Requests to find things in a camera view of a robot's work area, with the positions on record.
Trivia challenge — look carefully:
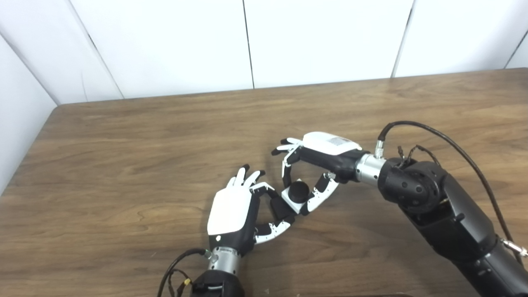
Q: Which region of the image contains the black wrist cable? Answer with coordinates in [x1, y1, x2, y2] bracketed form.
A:
[375, 120, 528, 258]
[157, 247, 211, 297]

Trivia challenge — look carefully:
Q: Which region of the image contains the white and black left hand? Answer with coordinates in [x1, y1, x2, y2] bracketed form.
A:
[206, 164, 296, 256]

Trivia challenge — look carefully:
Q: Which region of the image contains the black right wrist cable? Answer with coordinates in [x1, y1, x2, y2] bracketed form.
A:
[375, 120, 528, 258]

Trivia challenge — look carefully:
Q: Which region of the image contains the thin left wire, yellow tag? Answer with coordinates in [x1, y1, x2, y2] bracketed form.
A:
[168, 269, 192, 297]

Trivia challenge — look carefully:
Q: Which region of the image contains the white and black right hand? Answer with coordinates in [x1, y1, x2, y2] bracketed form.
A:
[271, 132, 368, 216]

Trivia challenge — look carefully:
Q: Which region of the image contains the white square piece with hole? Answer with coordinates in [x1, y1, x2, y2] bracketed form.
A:
[281, 186, 318, 214]

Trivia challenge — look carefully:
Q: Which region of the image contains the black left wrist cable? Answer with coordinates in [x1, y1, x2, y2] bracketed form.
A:
[157, 247, 211, 297]

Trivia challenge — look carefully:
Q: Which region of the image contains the black peg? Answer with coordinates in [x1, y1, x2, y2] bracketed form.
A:
[268, 181, 310, 225]

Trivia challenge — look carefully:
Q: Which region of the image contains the thin right wire, yellow tag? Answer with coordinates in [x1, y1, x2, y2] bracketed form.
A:
[397, 144, 442, 167]

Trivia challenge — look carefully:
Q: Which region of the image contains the thin wire, yellow tag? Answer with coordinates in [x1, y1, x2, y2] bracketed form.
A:
[168, 269, 192, 297]
[397, 144, 442, 167]

